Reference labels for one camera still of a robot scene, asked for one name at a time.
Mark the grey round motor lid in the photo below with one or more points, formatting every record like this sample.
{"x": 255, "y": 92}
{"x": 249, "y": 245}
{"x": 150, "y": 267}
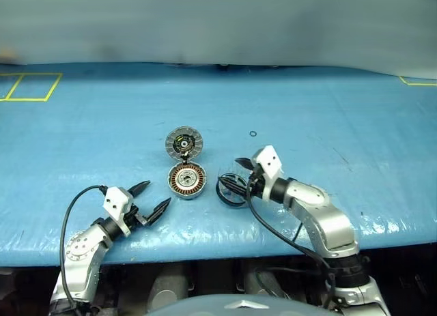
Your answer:
{"x": 172, "y": 140}

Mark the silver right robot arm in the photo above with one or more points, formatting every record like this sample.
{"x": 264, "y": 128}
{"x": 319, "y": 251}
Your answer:
{"x": 327, "y": 220}

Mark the white backdrop sheet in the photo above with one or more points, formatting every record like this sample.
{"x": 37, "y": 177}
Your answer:
{"x": 205, "y": 22}

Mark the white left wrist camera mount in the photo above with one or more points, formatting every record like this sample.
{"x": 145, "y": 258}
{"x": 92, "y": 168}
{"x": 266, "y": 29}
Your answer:
{"x": 116, "y": 200}

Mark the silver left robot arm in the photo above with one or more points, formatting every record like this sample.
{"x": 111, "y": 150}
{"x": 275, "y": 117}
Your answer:
{"x": 82, "y": 258}

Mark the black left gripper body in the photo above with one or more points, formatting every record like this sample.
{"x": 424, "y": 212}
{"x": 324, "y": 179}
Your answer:
{"x": 134, "y": 218}

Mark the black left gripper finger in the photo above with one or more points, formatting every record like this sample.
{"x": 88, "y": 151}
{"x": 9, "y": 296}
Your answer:
{"x": 159, "y": 209}
{"x": 140, "y": 187}

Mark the grey rounded cylinder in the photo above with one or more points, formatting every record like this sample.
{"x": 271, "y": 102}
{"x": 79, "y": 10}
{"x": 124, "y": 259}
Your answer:
{"x": 256, "y": 282}
{"x": 169, "y": 285}

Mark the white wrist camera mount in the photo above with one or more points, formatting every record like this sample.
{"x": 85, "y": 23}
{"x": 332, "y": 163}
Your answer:
{"x": 269, "y": 160}
{"x": 116, "y": 200}

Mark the grey round motor housing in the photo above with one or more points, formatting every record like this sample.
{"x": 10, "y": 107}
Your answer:
{"x": 177, "y": 186}

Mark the blue table cover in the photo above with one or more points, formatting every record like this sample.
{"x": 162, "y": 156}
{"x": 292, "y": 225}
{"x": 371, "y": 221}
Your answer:
{"x": 102, "y": 131}

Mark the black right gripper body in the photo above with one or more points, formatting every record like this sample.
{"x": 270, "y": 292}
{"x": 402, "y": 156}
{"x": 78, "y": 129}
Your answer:
{"x": 256, "y": 184}

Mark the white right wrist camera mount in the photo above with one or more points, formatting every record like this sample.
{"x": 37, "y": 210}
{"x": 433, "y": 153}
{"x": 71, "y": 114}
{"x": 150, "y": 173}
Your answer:
{"x": 269, "y": 160}

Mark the grey-blue rounded robot body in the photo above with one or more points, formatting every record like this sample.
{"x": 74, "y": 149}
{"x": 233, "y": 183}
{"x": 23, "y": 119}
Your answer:
{"x": 205, "y": 307}

